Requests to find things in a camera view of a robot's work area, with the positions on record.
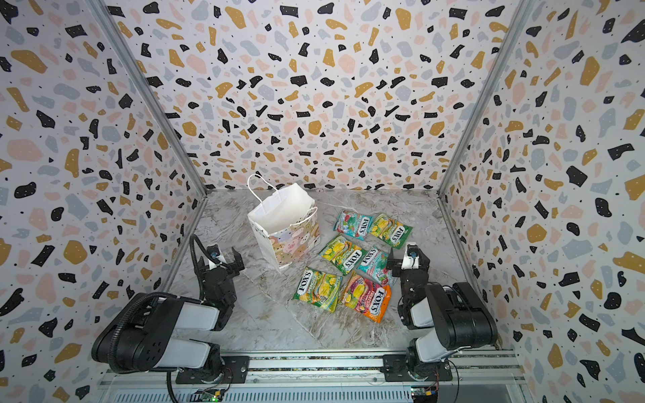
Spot green white snack packet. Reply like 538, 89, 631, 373
358, 248, 392, 286

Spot yellow green Fox's candy bag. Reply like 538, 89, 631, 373
369, 213, 413, 250

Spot orange snack packet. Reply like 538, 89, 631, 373
342, 274, 392, 323

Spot red green Fox's candy bag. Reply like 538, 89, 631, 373
334, 210, 373, 240

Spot white paper gift bag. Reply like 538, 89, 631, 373
247, 174, 320, 272

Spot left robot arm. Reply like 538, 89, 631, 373
91, 248, 245, 382

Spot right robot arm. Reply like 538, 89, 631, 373
382, 243, 498, 382

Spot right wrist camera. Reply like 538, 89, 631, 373
401, 243, 421, 270

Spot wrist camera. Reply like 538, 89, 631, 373
206, 244, 226, 270
401, 243, 421, 270

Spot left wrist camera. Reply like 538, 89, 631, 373
206, 244, 226, 270

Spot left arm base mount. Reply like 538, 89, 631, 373
176, 355, 250, 386

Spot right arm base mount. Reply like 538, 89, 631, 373
381, 354, 453, 382

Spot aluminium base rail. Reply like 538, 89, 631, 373
97, 348, 532, 402

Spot black corrugated cable conduit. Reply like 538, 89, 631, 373
105, 233, 213, 374

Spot right corner aluminium post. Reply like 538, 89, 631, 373
437, 0, 536, 198

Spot corner aluminium post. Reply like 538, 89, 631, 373
437, 0, 536, 198
86, 0, 208, 198

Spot left corner aluminium post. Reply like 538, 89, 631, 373
86, 0, 208, 198

